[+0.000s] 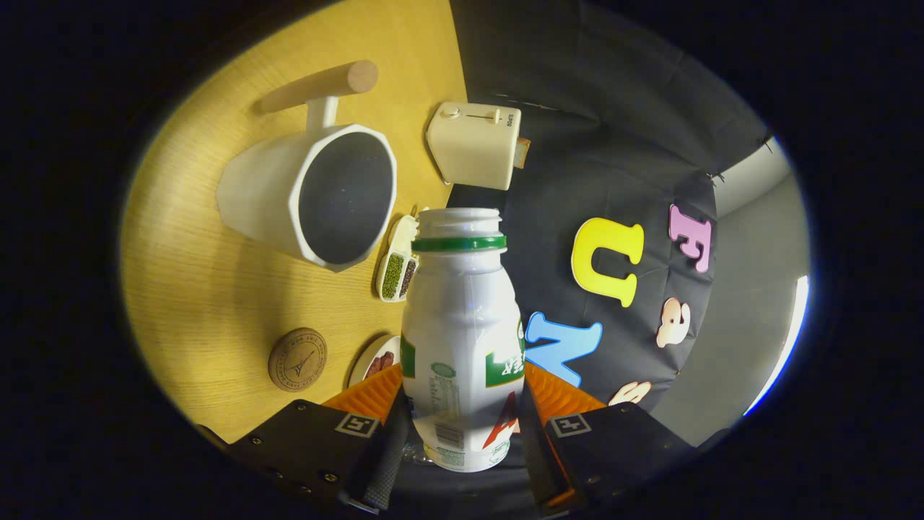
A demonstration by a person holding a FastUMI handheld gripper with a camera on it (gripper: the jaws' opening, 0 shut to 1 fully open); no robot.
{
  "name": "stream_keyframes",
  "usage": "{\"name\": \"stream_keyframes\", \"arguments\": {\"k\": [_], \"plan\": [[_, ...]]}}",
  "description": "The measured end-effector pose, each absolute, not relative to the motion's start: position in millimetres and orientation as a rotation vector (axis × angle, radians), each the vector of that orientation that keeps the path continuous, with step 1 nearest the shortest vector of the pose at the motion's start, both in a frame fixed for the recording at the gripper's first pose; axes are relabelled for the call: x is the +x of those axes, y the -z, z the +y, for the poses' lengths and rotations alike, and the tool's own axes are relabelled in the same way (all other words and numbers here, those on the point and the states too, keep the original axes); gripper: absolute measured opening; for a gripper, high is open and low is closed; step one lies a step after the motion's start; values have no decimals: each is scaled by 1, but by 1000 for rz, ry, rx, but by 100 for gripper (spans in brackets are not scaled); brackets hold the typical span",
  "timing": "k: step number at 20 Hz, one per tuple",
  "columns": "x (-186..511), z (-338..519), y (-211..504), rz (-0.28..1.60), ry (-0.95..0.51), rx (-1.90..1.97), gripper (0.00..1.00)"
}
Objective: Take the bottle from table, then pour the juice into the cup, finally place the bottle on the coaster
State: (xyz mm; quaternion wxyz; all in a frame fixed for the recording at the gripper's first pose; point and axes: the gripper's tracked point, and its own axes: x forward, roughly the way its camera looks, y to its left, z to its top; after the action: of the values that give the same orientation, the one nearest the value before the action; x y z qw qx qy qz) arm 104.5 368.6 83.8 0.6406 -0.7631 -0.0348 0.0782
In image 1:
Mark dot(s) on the cream toaster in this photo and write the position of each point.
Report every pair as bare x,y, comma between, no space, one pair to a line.
476,148

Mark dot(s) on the round wooden coaster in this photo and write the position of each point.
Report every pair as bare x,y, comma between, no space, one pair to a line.
297,360

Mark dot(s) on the white juice bottle green label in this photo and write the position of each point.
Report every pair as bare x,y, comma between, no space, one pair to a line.
462,325

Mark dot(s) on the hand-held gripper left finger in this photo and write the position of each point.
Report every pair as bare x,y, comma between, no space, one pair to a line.
310,440

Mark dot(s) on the white divided dish with beans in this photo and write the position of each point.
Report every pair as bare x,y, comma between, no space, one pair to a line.
393,274

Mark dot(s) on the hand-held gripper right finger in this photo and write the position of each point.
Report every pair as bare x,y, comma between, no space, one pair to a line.
621,440

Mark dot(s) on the bread slice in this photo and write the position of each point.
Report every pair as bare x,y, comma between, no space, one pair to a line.
522,152

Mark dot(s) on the white round plate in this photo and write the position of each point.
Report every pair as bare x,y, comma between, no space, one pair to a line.
361,365

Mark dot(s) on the brown meat piece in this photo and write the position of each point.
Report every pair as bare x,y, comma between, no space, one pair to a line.
372,368
388,359

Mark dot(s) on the wooden table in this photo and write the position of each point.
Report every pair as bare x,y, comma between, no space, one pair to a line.
202,303

